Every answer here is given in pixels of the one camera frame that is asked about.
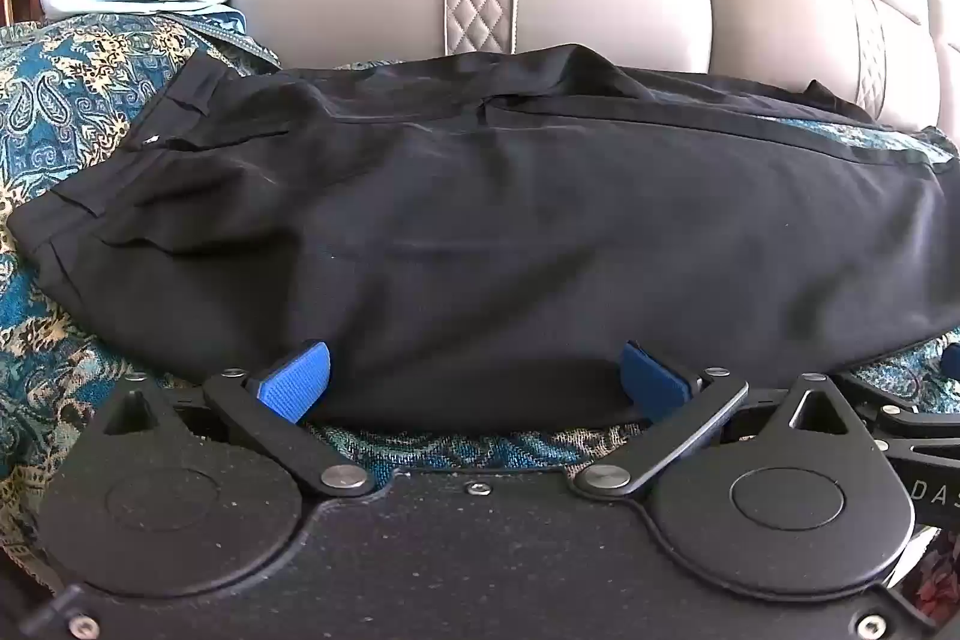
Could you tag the dark floral cloth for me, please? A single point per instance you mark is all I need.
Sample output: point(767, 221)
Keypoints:
point(937, 572)

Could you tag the teal paisley blanket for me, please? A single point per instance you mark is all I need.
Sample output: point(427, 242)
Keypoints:
point(67, 108)

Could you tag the blue striped cloth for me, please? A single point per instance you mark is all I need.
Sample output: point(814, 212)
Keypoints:
point(229, 27)

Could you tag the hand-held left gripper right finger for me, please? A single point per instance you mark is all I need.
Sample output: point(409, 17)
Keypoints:
point(654, 379)

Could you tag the black pants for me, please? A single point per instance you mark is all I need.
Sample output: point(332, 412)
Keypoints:
point(525, 220)

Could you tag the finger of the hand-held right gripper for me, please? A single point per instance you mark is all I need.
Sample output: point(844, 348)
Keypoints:
point(907, 411)

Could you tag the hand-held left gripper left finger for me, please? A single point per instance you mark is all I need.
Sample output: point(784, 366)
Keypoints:
point(294, 379)

